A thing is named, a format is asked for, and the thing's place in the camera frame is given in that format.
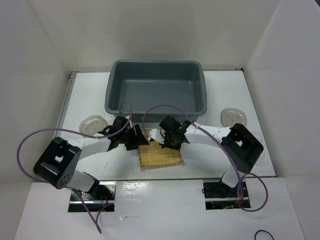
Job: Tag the bamboo mat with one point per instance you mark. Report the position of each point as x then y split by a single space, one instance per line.
153 156

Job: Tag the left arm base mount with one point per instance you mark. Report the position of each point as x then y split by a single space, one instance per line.
104 199

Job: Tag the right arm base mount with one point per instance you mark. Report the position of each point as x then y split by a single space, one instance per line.
218 196

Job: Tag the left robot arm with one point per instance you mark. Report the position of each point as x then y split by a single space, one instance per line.
57 165

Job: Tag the clear plate right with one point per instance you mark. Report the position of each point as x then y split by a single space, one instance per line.
231 116

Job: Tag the clear plastic cup near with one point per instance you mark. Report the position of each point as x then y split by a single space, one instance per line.
260 161

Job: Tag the grey plastic bin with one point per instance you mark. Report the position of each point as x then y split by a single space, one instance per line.
139 85

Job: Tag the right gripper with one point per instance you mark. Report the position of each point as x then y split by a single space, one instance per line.
165 145

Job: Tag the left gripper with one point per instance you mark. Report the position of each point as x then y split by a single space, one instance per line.
139 139

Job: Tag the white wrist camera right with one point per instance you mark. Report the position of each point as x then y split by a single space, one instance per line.
155 135

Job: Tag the clear plate left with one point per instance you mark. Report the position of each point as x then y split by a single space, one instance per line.
92 125

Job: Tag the clear plate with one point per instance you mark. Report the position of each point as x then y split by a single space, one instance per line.
231 116
92 125

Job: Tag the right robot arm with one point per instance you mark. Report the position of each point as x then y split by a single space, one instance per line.
237 142

